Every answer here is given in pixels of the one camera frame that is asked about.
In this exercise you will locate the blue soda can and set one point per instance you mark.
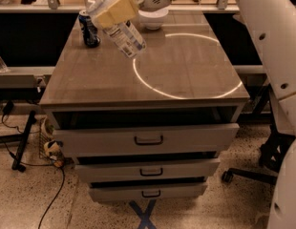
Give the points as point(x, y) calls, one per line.
point(89, 31)

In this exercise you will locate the bottom grey drawer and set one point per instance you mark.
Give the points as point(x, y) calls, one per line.
point(178, 190)

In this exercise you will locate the white bowl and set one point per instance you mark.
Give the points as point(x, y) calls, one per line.
point(152, 20)

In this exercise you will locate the grey drawer cabinet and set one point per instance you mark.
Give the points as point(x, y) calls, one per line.
point(182, 78)

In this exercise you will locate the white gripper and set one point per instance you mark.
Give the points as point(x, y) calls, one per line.
point(123, 10)

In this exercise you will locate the top grey drawer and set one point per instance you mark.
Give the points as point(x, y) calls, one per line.
point(146, 141)

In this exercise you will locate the grey drawer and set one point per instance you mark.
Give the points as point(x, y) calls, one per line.
point(146, 141)
point(147, 170)
point(178, 190)

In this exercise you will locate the wire basket with clutter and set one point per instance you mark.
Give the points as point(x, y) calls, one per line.
point(49, 147)

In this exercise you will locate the middle grey drawer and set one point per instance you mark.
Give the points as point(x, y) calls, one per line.
point(147, 170)

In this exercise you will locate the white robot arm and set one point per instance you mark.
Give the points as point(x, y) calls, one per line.
point(272, 26)

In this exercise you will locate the black stand leg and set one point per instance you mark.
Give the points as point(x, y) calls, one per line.
point(17, 166)

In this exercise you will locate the clear plastic water bottle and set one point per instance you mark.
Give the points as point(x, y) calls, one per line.
point(124, 35)

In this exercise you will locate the clear plastic cup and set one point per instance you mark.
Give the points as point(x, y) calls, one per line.
point(0, 62)

